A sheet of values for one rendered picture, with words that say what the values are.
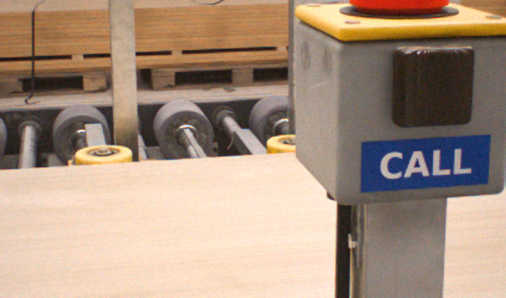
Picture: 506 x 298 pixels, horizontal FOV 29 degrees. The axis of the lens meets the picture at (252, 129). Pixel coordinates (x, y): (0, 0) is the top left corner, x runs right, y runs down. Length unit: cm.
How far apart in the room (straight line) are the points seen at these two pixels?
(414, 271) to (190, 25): 595
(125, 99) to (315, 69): 110
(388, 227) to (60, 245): 70
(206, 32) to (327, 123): 599
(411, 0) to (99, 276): 65
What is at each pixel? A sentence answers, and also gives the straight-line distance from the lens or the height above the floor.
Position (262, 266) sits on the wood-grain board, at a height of 90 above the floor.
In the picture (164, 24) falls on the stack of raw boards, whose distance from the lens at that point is 631.
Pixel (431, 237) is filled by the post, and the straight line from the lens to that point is 41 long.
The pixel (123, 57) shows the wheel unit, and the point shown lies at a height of 103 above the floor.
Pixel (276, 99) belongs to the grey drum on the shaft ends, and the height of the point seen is 86.
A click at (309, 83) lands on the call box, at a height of 119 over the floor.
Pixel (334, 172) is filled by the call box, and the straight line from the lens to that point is 37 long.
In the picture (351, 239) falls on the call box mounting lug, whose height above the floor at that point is 113.
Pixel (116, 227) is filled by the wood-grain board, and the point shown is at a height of 90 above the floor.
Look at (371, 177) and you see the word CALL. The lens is 37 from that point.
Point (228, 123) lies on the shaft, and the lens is 195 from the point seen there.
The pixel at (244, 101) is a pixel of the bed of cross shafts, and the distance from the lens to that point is 205.
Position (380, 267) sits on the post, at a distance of 40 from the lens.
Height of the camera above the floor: 127
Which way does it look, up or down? 14 degrees down
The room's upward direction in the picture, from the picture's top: straight up
